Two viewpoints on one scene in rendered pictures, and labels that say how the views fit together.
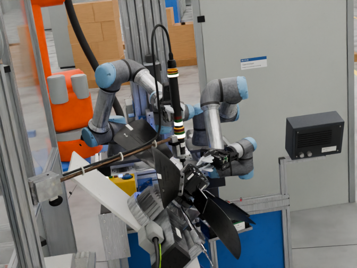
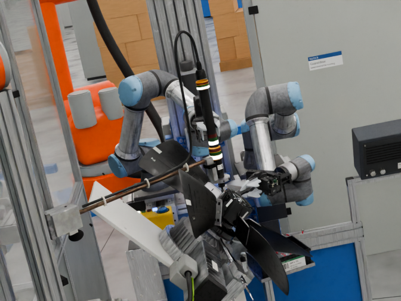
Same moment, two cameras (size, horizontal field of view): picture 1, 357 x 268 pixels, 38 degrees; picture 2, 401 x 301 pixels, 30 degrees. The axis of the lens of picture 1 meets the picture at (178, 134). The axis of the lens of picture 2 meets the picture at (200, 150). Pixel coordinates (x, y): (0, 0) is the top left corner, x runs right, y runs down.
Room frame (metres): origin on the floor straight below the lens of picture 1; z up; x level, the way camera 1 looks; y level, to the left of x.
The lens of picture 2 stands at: (-0.49, -0.16, 2.11)
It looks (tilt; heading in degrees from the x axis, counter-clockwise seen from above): 16 degrees down; 5
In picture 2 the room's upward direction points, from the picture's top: 11 degrees counter-clockwise
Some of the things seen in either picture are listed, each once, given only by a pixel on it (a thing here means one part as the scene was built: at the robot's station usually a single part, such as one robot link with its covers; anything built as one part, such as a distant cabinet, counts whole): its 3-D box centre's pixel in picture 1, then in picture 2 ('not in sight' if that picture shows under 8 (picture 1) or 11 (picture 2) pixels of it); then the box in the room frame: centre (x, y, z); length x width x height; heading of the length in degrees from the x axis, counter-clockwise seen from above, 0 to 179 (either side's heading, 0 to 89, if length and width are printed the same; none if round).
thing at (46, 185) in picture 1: (42, 186); (60, 220); (1.64, 0.48, 1.36); 0.10 x 0.07 x 0.08; 130
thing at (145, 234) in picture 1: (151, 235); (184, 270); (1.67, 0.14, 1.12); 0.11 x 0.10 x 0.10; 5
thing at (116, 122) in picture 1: (115, 127); (148, 152); (2.83, 0.35, 1.20); 0.13 x 0.12 x 0.14; 131
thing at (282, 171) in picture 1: (282, 176); (352, 200); (2.45, -0.50, 0.96); 0.03 x 0.03 x 0.20; 5
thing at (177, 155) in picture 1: (179, 145); (216, 168); (2.04, 0.00, 1.32); 0.09 x 0.07 x 0.10; 130
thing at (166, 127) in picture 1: (164, 120); (201, 140); (2.33, 0.05, 1.35); 0.11 x 0.08 x 0.11; 131
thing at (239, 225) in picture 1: (221, 220); (278, 257); (2.25, -0.16, 0.84); 0.22 x 0.17 x 0.07; 111
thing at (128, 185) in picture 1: (119, 188); (154, 224); (2.38, 0.32, 1.02); 0.16 x 0.10 x 0.11; 95
